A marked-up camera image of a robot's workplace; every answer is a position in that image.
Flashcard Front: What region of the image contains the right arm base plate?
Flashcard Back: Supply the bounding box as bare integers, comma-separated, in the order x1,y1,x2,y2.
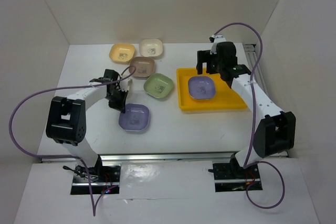
208,163,263,193

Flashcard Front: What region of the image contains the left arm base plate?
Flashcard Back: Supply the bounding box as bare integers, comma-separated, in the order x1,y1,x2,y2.
62,165,121,195

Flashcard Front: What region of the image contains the yellow panda plate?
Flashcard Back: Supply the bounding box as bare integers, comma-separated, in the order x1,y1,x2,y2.
109,43,135,63

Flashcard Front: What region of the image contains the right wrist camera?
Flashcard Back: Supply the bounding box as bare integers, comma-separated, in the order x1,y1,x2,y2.
209,34,226,43

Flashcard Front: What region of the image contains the green panda plate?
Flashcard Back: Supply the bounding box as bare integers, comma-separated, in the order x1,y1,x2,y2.
143,73,174,99

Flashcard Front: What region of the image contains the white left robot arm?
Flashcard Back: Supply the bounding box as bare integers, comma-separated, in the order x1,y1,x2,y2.
46,69,129,182

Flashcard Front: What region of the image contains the brown panda plate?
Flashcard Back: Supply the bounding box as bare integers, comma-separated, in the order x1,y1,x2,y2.
130,56,155,78

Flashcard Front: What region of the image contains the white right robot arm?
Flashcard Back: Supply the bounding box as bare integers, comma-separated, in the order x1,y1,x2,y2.
196,41,296,178

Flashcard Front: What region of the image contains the yellow plastic bin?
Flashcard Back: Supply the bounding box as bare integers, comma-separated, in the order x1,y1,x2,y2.
176,68,247,111

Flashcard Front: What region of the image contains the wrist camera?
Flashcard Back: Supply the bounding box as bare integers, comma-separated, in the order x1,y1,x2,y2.
209,34,226,43
120,78,133,91

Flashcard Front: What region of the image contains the aluminium rail front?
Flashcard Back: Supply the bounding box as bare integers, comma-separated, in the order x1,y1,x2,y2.
39,150,289,164

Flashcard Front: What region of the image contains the cream panda plate back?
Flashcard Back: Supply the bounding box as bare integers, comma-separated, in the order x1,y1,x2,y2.
139,39,163,58

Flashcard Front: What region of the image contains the purple panda plate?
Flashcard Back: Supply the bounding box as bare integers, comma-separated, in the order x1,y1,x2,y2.
187,76,216,100
119,103,150,132

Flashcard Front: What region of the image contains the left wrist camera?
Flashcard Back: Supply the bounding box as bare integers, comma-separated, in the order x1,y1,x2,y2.
120,78,133,91

